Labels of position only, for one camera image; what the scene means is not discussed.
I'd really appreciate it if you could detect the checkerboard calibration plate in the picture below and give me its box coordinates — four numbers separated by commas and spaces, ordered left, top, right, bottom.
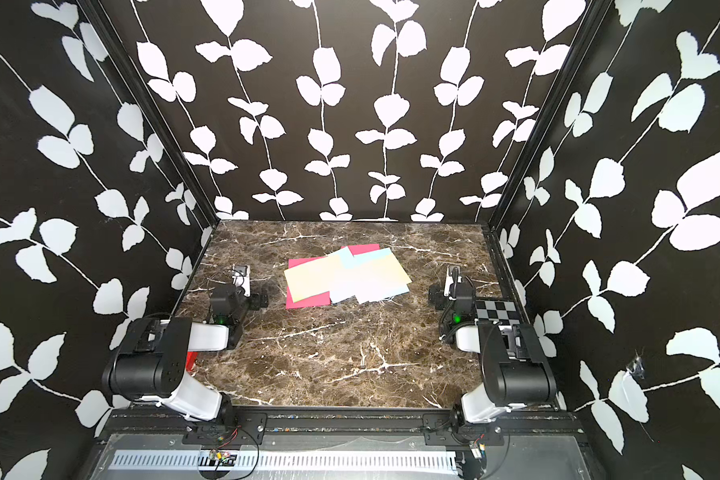
475, 299, 522, 325

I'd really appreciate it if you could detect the light blue paper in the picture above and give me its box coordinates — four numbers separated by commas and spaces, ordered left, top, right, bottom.
329, 247, 370, 304
356, 248, 411, 303

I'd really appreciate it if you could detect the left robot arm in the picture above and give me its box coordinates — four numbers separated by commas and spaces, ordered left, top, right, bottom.
102, 284, 269, 421

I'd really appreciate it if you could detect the small circuit board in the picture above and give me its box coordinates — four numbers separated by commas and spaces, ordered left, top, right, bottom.
198, 450, 238, 471

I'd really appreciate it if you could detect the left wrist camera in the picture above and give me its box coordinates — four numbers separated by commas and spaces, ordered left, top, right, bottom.
231, 265, 251, 297

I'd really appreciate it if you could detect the green paper sheet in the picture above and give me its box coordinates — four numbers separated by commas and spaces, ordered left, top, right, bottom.
330, 255, 411, 303
284, 248, 355, 302

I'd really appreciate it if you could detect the large magenta paper sheet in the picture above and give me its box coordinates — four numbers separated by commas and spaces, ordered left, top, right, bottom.
284, 257, 336, 309

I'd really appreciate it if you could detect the left light blue paper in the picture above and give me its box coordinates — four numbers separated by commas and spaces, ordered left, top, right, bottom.
329, 247, 370, 304

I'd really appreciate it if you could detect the red small box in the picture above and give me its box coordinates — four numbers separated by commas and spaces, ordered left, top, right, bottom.
185, 352, 198, 374

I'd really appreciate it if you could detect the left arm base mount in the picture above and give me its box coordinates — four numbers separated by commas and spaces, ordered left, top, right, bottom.
182, 410, 268, 449

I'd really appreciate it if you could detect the small magenta paper sheet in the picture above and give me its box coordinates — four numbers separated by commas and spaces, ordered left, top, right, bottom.
348, 244, 380, 256

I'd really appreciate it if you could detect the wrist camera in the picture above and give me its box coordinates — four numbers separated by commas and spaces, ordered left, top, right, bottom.
231, 265, 251, 297
444, 265, 462, 298

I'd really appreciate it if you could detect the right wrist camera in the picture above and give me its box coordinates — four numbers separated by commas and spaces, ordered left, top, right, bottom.
444, 265, 462, 298

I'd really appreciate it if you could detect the right light blue paper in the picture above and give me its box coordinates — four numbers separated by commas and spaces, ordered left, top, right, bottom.
356, 248, 411, 303

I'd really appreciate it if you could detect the white perforated rail strip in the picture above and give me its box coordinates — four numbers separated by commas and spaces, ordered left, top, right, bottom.
106, 449, 458, 475

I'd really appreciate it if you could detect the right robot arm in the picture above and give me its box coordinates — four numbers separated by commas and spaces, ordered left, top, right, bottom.
428, 277, 557, 424

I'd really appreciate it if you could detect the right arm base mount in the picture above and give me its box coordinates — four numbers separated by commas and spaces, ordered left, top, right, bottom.
421, 411, 505, 448

